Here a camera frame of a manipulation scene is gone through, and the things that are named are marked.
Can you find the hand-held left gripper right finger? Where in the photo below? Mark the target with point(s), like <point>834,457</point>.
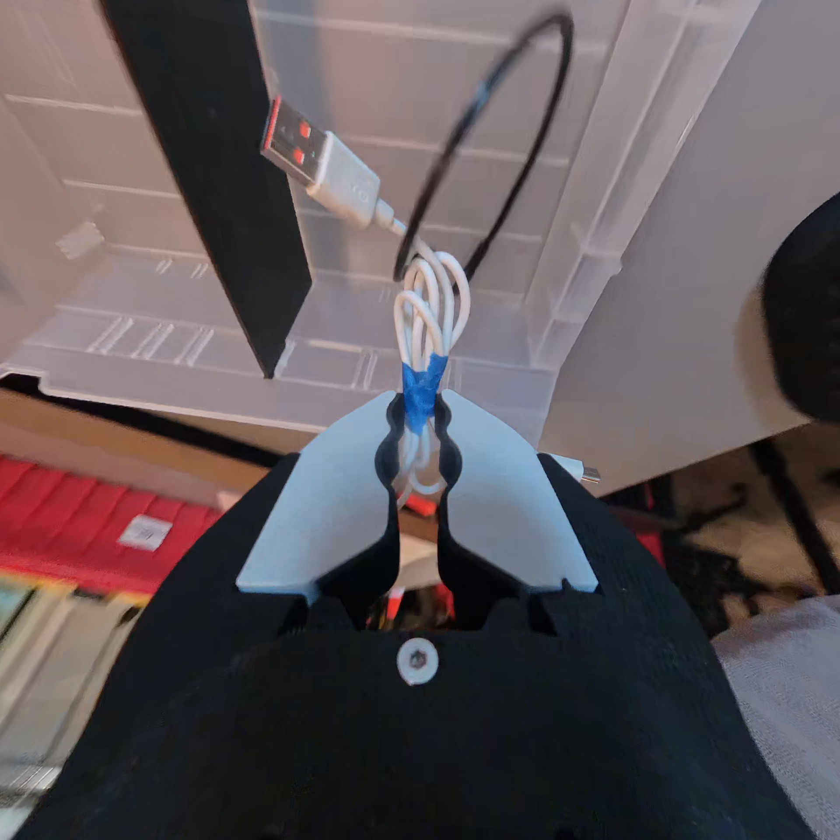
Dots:
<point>512,512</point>

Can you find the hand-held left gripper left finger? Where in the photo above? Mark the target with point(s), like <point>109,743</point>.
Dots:
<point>315,512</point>

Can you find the red box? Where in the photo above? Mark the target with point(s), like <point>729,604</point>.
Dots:
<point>65,518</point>

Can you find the black stand leg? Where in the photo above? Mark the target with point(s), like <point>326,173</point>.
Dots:
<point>794,512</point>

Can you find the white cloth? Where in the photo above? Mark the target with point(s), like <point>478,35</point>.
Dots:
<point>787,709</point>

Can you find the black round object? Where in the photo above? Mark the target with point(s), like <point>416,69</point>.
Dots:
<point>810,315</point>

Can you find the black flat panel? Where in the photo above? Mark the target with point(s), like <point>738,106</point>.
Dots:
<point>210,164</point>

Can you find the clear plastic storage bin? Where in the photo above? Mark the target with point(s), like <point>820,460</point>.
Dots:
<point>426,79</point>

